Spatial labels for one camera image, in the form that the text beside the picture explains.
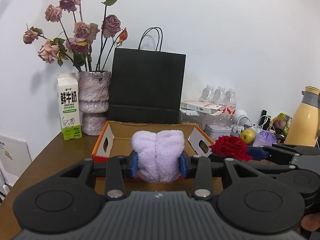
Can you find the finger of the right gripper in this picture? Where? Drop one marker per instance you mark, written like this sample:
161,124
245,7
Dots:
257,152
264,166

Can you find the white green milk carton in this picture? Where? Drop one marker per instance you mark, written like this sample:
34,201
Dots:
68,100

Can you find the dried pink roses bouquet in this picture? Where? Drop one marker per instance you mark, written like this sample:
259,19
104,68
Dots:
85,46

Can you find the black paper shopping bag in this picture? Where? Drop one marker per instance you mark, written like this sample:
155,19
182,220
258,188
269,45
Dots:
146,86

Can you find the pale floral tin box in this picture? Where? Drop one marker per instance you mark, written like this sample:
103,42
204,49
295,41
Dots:
217,131

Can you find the red fabric rose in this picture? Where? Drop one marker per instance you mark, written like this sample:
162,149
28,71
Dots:
229,147

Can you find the clear water bottle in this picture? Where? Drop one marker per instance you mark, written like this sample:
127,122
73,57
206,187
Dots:
231,101
219,95
207,94

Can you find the small white desk fan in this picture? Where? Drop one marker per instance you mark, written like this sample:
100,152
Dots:
239,120

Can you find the clear food container with lid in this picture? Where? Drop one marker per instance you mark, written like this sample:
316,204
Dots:
195,118

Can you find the purple textured flower vase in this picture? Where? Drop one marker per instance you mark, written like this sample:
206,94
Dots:
93,100

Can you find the lilac fluffy towel roll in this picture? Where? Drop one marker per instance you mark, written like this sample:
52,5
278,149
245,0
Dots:
158,154

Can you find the yellow thermos jug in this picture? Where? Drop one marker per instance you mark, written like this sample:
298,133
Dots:
304,128

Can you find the clear water bottle left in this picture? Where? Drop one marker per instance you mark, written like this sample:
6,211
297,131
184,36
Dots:
207,94

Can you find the yellow green apple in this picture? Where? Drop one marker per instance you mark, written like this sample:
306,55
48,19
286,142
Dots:
248,136

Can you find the purple tissue packet bag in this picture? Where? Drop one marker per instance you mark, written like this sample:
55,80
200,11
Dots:
264,138

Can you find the colourful snack packet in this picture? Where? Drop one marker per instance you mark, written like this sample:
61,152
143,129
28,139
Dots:
281,124

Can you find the red cardboard pumpkin box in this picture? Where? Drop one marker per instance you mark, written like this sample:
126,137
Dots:
115,139

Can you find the white flat carton box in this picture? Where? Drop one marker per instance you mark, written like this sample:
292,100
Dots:
199,106

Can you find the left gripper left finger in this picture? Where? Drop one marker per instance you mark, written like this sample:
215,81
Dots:
115,170

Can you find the clear water bottle right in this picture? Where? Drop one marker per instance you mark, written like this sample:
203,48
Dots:
231,101

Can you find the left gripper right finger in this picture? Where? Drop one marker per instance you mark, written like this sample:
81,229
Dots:
202,169

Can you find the clear water bottle middle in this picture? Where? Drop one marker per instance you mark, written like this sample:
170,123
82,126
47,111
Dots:
219,95

